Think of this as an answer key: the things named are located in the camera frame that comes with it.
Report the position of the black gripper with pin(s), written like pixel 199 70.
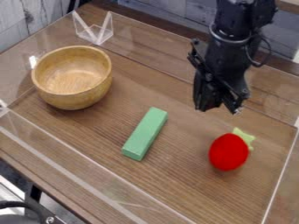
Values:
pixel 219 81

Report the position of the red plush strawberry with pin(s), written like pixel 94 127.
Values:
pixel 230 150

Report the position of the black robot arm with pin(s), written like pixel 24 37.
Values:
pixel 240 16

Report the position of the green rectangular block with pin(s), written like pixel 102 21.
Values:
pixel 144 134

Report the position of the clear acrylic corner stand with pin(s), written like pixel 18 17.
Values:
pixel 96 34

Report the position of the wooden bowl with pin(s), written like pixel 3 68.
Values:
pixel 72 76

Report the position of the clear acrylic front barrier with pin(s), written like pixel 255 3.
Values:
pixel 99 196

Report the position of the black metal table frame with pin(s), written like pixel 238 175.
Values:
pixel 23 209

